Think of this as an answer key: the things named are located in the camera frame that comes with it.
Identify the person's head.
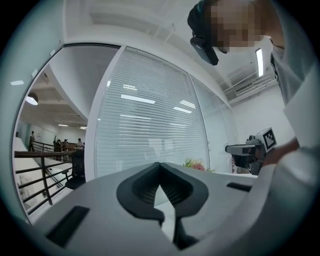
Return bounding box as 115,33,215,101
209,0,285,55

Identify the round pendant lamp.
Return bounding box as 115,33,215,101
25,92,39,106

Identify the long ceiling light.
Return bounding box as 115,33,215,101
254,47,264,78

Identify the glass wall with white blinds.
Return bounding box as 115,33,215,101
94,46,238,179

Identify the black office chair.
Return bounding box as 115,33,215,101
64,149,87,191

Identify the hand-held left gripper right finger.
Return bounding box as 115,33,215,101
159,162,260,250

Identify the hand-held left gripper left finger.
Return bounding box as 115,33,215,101
32,161,182,256

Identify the ceiling air vent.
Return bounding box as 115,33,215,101
233,81,254,95

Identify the black head-mounted camera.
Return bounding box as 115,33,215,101
189,36,220,67

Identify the person's right forearm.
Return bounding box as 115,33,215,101
261,138,300,168

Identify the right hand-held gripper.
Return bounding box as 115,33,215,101
224,127,278,176

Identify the black metal railing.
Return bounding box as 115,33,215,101
14,139,87,216

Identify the pink and white flower bouquet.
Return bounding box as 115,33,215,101
182,156,217,173

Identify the black head mount strap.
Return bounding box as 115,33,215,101
187,0,213,38

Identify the person's gray shirt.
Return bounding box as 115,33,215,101
268,0,320,151

